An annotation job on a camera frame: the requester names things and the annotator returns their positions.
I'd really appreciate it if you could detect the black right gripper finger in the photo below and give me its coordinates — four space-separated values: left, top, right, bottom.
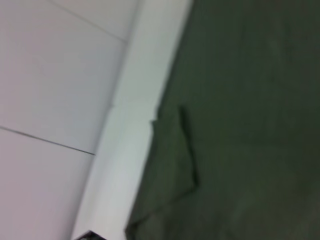
73 230 108 240

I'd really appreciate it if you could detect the dark green shirt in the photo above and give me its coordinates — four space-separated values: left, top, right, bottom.
124 0 320 240

